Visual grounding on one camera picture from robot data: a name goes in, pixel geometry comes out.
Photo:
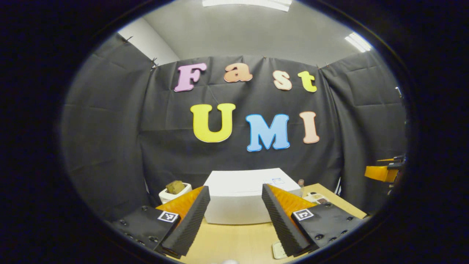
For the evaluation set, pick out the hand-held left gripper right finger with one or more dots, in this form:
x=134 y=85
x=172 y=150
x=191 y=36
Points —
x=280 y=223

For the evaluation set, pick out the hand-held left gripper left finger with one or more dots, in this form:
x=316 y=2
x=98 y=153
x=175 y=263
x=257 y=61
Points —
x=190 y=223

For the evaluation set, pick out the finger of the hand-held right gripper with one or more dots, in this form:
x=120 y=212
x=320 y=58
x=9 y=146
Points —
x=381 y=173
x=392 y=160

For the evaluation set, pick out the white microwave oven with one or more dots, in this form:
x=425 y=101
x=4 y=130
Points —
x=238 y=194

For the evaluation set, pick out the small square plate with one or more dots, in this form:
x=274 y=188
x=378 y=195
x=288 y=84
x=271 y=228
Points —
x=277 y=251

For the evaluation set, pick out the white toaster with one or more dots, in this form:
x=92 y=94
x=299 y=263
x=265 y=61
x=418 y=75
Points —
x=168 y=198

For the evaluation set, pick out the brown bread slice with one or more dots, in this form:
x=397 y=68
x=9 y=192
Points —
x=175 y=187

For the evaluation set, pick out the white sectioned tray with grains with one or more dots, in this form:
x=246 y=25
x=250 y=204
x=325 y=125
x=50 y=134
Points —
x=317 y=198

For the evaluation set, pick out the black backdrop cloth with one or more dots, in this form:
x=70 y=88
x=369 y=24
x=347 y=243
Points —
x=110 y=146

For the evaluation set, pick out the long ceiling light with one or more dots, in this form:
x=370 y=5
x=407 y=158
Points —
x=358 y=42
x=249 y=3

